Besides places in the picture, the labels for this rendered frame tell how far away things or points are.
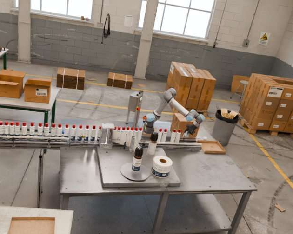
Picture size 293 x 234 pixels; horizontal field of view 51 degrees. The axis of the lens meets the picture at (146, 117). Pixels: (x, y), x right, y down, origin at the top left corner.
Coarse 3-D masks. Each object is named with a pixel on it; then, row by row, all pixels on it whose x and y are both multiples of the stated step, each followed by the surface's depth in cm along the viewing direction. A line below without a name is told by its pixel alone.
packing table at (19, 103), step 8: (24, 96) 462; (56, 96) 484; (0, 104) 428; (8, 104) 430; (16, 104) 433; (24, 104) 437; (32, 104) 441; (40, 104) 446; (48, 104) 451; (48, 112) 447
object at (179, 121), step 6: (174, 114) 415; (180, 114) 417; (174, 120) 414; (180, 120) 399; (186, 120) 403; (192, 120) 406; (174, 126) 413; (180, 126) 402; (198, 126) 409; (180, 132) 406; (180, 138) 410; (186, 138) 413; (192, 138) 415
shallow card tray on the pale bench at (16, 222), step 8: (16, 224) 242; (24, 224) 244; (32, 224) 245; (40, 224) 247; (48, 224) 248; (8, 232) 233; (16, 232) 236; (24, 232) 237; (32, 232) 238; (40, 232) 240; (48, 232) 241
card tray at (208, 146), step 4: (200, 140) 414; (204, 140) 416; (208, 140) 418; (204, 144) 412; (208, 144) 415; (212, 144) 417; (216, 144) 419; (220, 144) 413; (204, 148) 403; (208, 148) 405; (212, 148) 407; (216, 148) 409; (220, 148) 411; (204, 152) 393; (208, 152) 394; (212, 152) 395; (216, 152) 397; (220, 152) 398; (224, 152) 400
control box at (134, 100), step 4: (136, 92) 362; (132, 96) 350; (136, 96) 351; (140, 96) 356; (132, 100) 352; (136, 100) 350; (128, 104) 355; (132, 104) 354; (136, 104) 352; (140, 104) 366; (128, 108) 357; (132, 108) 355; (136, 108) 355
